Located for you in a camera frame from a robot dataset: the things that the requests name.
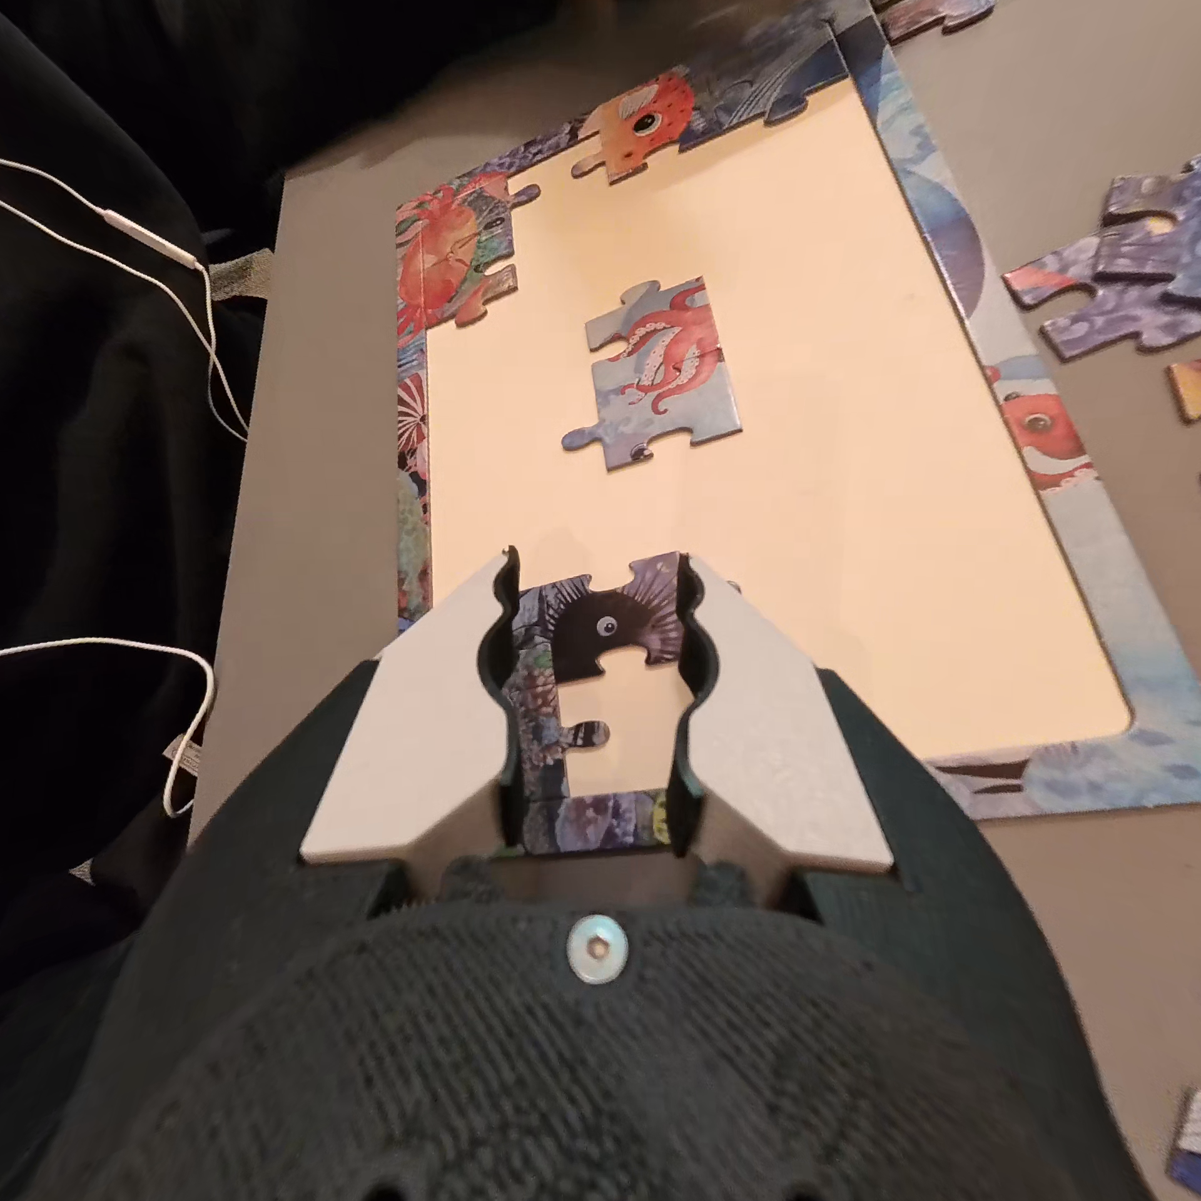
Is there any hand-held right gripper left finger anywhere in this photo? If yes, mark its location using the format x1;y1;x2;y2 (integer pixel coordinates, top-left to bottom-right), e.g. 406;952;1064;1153
299;544;526;902

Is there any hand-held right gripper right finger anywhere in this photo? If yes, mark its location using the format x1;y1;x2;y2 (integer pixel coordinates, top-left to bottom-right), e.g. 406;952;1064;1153
668;552;895;903

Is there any black fish puzzle piece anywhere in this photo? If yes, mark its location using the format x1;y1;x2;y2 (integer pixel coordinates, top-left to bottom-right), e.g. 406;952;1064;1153
518;552;683;679

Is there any sea print puzzle frame tray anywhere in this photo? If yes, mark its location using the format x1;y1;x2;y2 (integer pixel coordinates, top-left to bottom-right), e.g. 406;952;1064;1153
395;0;1201;856

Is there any purple coral puzzle piece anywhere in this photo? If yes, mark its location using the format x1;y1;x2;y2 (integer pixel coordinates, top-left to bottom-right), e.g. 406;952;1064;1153
506;647;613;807

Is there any red octopus puzzle piece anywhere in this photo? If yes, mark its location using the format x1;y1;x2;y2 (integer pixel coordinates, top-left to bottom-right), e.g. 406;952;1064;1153
560;344;745;473
583;276;726;366

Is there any red crab puzzle piece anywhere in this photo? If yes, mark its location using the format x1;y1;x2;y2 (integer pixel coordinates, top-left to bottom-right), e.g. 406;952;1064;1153
396;171;543;331

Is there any scattered heap of loose jigsaw bits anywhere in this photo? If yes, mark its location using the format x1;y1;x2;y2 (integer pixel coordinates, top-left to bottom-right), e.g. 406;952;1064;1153
872;0;1201;426

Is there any orange fish puzzle piece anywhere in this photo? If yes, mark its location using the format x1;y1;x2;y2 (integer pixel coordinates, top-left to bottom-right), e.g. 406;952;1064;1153
568;70;701;186

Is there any dark blue whale puzzle piece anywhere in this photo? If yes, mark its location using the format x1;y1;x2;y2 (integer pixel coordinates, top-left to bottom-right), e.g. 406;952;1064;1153
689;18;851;133

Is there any white earphone cable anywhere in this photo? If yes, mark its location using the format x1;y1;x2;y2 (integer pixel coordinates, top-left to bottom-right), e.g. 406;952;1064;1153
0;157;252;819

